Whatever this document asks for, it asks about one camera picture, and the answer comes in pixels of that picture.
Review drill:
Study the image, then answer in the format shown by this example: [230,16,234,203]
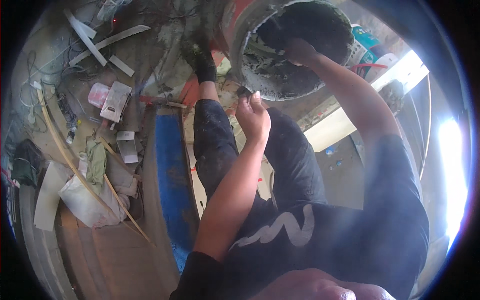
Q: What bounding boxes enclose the person's left hand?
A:
[235,91,272,145]

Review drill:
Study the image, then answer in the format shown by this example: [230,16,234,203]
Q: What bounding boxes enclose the person's right hand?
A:
[283,37,320,68]

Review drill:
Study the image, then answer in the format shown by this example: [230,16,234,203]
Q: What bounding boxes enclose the grey bucket of mortar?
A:
[224,0,355,102]

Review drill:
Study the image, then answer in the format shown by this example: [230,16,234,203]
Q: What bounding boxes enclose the teal and white bucket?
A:
[346,24,399,82]

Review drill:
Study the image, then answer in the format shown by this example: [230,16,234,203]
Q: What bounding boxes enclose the long white beam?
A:
[303,50,430,153]

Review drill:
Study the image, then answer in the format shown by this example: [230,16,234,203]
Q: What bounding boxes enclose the person's legs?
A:
[180,37,328,212]

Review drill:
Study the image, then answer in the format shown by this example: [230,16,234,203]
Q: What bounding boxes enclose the short white strip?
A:
[108,55,136,78]

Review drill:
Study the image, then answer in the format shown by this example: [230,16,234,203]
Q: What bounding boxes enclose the blue board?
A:
[155,109,200,272]

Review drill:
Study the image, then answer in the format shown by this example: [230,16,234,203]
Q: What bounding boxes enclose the long white strip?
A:
[68,25,152,68]
[63,9,108,68]

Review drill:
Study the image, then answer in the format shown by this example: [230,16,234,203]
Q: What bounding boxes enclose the small white box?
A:
[116,130,140,164]

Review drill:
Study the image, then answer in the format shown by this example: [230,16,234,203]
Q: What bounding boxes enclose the pink plastic bag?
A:
[88,82,112,109]

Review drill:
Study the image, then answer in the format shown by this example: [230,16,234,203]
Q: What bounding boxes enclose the person's body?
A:
[169,133,430,300]

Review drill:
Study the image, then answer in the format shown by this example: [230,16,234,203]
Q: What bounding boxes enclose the green cloth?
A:
[85,138,108,196]

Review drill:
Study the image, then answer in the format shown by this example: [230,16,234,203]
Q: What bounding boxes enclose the black power tool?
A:
[56,91,80,145]

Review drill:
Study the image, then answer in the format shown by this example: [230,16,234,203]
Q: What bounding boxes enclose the thin wooden strips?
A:
[35,88,157,247]

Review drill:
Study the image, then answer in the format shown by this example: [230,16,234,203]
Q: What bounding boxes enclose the white sack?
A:
[58,151,139,229]

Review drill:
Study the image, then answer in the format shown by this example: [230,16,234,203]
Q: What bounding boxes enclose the white board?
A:
[33,161,73,232]

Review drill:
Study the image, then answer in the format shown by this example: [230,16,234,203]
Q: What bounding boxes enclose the dark bag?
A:
[10,138,46,188]

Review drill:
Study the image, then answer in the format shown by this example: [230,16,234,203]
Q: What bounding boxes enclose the tangle of cables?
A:
[18,48,96,133]

